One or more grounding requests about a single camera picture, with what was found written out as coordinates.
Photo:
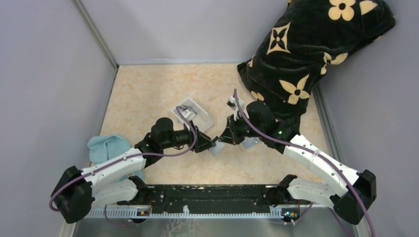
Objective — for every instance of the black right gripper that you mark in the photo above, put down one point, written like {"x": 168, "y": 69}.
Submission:
{"x": 231, "y": 131}

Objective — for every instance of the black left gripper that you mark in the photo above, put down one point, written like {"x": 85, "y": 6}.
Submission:
{"x": 200, "y": 145}

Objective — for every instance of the thin credit card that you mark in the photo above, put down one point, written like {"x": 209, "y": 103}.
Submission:
{"x": 217, "y": 148}

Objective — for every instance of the white plastic card box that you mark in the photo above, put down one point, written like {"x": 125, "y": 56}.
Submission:
{"x": 194, "y": 113}

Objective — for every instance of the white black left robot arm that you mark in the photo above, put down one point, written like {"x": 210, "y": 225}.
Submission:
{"x": 80, "y": 190}

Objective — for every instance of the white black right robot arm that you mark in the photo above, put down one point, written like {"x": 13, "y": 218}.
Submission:
{"x": 347, "y": 191}

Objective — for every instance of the light blue cloth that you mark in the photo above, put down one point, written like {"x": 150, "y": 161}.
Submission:
{"x": 104, "y": 148}

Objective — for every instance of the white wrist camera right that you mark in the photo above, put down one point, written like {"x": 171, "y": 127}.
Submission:
{"x": 232, "y": 103}

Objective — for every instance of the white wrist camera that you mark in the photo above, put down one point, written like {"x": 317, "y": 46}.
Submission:
{"x": 187, "y": 114}
{"x": 232, "y": 103}

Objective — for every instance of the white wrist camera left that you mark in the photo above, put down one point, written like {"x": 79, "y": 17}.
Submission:
{"x": 187, "y": 114}

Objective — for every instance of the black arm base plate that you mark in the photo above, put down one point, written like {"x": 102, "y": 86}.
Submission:
{"x": 256, "y": 193}

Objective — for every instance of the aluminium frame rail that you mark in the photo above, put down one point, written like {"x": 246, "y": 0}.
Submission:
{"x": 210, "y": 209}

